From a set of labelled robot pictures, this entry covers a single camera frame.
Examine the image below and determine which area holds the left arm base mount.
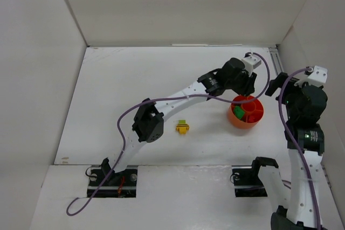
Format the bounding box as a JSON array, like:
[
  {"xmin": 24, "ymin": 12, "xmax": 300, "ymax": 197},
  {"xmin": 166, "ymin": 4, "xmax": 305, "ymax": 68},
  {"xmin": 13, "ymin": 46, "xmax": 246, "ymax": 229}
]
[{"xmin": 85, "ymin": 158, "xmax": 138, "ymax": 198}]

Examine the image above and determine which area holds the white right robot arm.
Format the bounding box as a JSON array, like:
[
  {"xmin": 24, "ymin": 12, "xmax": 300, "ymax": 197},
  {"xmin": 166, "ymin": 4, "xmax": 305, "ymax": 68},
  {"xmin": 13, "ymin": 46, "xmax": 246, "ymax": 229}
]
[{"xmin": 252, "ymin": 66, "xmax": 328, "ymax": 229}]

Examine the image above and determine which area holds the yellow striped lego piece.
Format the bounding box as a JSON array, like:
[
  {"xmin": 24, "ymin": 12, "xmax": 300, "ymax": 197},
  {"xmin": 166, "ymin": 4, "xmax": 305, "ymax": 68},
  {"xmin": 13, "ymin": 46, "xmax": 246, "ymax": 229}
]
[{"xmin": 175, "ymin": 123, "xmax": 190, "ymax": 135}]

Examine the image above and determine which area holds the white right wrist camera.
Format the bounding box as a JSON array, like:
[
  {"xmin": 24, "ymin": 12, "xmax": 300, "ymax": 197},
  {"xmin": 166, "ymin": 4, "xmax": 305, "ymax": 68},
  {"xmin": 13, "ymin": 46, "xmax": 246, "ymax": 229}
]
[{"xmin": 306, "ymin": 66, "xmax": 328, "ymax": 87}]

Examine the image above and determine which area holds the red lego plate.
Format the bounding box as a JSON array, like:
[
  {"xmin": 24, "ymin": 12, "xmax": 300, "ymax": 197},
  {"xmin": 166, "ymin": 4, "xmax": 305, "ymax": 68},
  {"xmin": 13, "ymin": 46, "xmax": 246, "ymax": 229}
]
[{"xmin": 247, "ymin": 115, "xmax": 257, "ymax": 123}]

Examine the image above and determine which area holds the green large lego brick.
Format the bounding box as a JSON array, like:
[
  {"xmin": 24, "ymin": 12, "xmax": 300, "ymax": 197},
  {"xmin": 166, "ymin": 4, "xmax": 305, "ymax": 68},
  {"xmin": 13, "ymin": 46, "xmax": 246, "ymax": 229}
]
[{"xmin": 233, "ymin": 106, "xmax": 245, "ymax": 120}]

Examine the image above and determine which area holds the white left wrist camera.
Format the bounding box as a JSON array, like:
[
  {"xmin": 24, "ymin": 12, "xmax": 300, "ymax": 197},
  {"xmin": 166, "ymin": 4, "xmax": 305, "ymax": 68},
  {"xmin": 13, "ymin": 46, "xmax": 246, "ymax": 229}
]
[{"xmin": 241, "ymin": 52, "xmax": 261, "ymax": 75}]

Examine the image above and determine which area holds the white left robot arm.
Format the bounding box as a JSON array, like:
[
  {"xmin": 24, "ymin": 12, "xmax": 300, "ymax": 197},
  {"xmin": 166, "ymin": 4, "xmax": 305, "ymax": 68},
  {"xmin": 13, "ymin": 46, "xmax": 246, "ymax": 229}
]
[{"xmin": 101, "ymin": 55, "xmax": 261, "ymax": 175}]

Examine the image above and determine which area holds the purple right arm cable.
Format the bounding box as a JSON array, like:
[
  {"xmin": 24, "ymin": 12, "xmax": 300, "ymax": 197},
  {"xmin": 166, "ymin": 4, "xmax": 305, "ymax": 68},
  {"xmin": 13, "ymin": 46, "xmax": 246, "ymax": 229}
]
[{"xmin": 279, "ymin": 67, "xmax": 321, "ymax": 230}]

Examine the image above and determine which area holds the orange divided round container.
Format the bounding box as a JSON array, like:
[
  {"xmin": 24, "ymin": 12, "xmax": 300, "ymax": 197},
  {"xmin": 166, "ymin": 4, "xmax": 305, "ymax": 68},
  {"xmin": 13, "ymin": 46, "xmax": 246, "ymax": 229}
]
[{"xmin": 227, "ymin": 95, "xmax": 264, "ymax": 129}]

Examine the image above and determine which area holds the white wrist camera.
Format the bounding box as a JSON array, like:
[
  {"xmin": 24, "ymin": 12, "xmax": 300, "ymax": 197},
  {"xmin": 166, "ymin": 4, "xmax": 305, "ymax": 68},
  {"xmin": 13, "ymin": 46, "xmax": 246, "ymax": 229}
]
[
  {"xmin": 306, "ymin": 66, "xmax": 328, "ymax": 87},
  {"xmin": 241, "ymin": 52, "xmax": 261, "ymax": 75}
]

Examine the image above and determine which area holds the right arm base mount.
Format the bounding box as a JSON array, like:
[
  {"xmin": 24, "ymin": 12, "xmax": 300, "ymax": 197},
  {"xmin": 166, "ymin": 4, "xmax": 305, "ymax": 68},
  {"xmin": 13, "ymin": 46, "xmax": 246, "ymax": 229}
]
[{"xmin": 230, "ymin": 157, "xmax": 279, "ymax": 198}]

